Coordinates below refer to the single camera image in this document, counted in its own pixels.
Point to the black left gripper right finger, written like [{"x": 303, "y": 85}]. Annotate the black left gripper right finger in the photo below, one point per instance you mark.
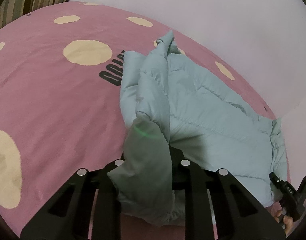
[{"x": 218, "y": 206}]

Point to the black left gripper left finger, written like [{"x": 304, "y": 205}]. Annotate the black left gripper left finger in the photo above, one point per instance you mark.
[{"x": 85, "y": 207}]

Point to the light blue puffer jacket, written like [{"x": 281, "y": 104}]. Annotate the light blue puffer jacket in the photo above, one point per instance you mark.
[{"x": 168, "y": 101}]

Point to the person's right hand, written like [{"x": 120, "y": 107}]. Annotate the person's right hand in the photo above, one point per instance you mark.
[{"x": 287, "y": 221}]

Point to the pink polka dot bedspread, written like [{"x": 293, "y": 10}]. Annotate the pink polka dot bedspread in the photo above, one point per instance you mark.
[{"x": 60, "y": 72}]

